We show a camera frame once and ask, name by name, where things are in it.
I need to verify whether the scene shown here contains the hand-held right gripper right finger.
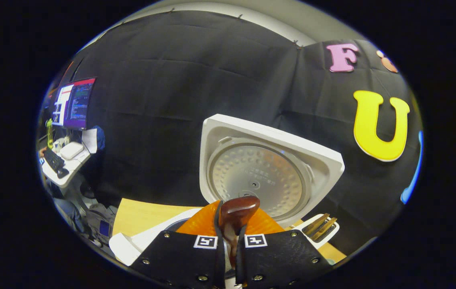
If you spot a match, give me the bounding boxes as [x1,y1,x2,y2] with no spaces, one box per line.
[234,207,334,289]

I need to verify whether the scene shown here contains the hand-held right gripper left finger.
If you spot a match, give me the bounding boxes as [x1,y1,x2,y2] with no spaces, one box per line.
[131,200,226,289]

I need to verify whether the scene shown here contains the brown wooden spoon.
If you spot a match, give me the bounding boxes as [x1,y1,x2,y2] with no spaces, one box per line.
[219,196,261,269]

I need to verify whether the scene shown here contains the white rice cooker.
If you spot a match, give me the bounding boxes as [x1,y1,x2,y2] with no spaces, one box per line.
[109,114,345,267]

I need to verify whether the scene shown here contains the brown bread slices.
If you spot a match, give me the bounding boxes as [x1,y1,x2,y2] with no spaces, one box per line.
[303,213,338,241]

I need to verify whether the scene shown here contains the white toaster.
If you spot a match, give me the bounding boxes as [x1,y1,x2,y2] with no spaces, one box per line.
[292,213,340,249]

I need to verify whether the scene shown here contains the grey bag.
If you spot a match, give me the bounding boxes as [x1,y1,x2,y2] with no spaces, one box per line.
[85,203,116,242]

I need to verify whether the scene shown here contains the black backdrop cloth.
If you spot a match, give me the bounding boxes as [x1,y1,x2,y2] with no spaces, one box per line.
[57,10,424,253]

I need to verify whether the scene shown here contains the white office desk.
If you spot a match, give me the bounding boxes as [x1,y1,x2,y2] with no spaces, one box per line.
[41,140,92,189]

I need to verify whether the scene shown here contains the white paper sheet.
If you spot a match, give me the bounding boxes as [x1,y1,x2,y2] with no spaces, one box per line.
[81,128,98,154]

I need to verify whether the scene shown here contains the flat white box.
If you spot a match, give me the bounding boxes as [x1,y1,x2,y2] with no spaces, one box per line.
[60,142,84,160]

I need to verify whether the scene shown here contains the black keyboard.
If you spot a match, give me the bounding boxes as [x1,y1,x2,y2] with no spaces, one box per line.
[43,149,66,173]

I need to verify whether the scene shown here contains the computer monitor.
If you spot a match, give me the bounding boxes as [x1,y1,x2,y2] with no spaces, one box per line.
[51,77,97,131]

